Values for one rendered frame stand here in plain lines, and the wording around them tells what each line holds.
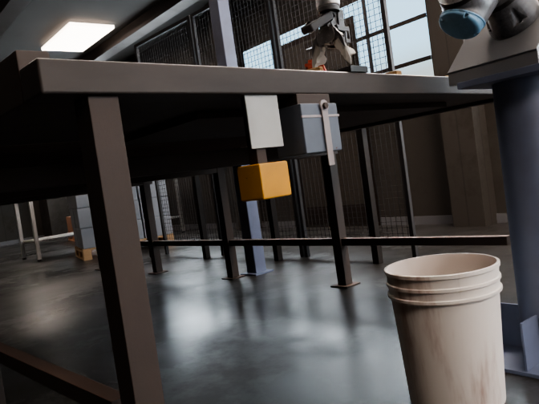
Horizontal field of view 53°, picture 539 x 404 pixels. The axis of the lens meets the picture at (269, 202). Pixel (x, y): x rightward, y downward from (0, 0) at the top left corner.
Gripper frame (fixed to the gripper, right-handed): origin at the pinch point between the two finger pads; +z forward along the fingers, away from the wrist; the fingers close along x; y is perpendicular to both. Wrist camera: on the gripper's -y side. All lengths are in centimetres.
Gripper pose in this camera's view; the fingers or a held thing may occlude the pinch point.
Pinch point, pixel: (330, 70)
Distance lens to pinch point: 177.4
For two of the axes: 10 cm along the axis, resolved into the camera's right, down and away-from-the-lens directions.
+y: 7.3, -0.9, 6.8
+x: -6.7, 0.6, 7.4
